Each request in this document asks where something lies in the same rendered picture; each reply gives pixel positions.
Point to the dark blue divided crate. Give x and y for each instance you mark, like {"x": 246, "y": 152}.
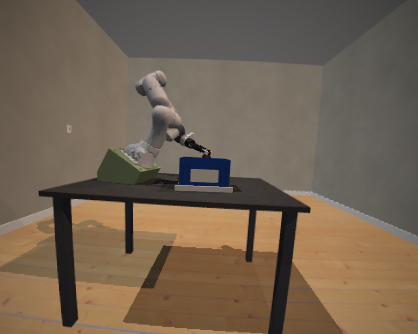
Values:
{"x": 196, "y": 171}

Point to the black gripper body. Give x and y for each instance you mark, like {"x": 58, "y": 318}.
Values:
{"x": 189, "y": 141}

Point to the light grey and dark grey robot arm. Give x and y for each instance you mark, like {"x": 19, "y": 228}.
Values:
{"x": 166, "y": 124}

